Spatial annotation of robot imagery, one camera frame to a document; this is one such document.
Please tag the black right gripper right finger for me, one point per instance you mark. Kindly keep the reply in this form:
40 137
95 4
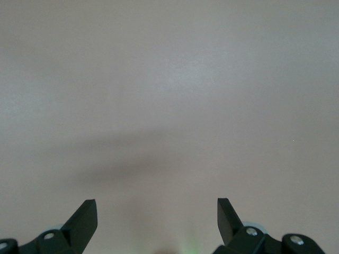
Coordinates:
230 227

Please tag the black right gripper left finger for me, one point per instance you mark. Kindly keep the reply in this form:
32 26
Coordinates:
79 227

